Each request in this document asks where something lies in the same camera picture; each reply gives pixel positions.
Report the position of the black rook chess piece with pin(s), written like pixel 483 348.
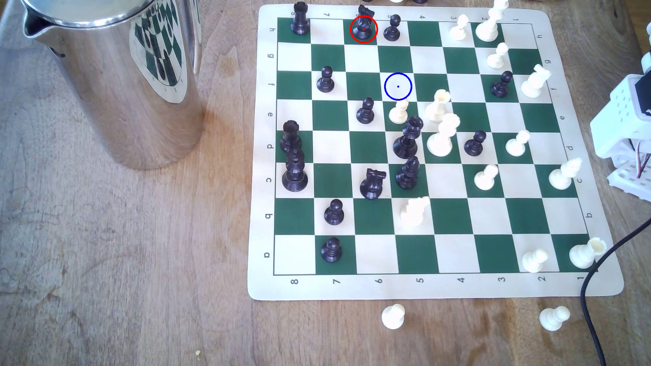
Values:
pixel 290 137
pixel 300 23

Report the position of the white rook chess piece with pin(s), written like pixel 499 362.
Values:
pixel 437 109
pixel 582 255

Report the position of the black knight chess piece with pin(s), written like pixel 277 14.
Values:
pixel 363 30
pixel 372 187

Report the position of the white perforated base plate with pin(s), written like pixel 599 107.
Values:
pixel 630 178

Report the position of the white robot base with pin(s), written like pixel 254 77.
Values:
pixel 618 122

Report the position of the black pawn chess piece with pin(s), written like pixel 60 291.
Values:
pixel 365 115
pixel 325 82
pixel 474 146
pixel 331 252
pixel 500 88
pixel 392 33
pixel 334 215

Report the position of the white knight chess piece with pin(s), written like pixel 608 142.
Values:
pixel 533 85
pixel 413 213

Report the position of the black bishop chess piece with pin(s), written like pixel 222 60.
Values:
pixel 407 177

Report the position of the white king chess piece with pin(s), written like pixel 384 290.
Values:
pixel 488 29

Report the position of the white pawn chess piece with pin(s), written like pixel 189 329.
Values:
pixel 552 319
pixel 398 114
pixel 484 180
pixel 516 146
pixel 393 317
pixel 532 262
pixel 458 31
pixel 496 60

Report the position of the white bishop chess piece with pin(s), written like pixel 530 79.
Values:
pixel 561 178

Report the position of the green and cream chess mat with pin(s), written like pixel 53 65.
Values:
pixel 508 284

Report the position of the white queen chess piece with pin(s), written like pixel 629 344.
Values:
pixel 440 142

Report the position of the stainless steel pitcher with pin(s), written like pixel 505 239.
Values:
pixel 101 86

